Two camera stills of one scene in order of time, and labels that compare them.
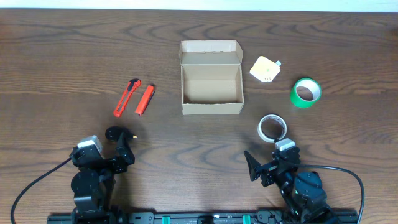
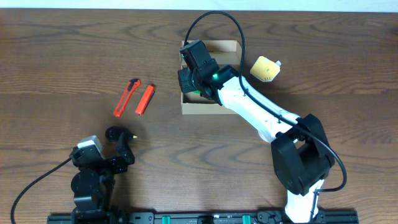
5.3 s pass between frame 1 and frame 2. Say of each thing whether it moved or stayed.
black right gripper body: moved
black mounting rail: stayed
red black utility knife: stayed
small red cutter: stayed
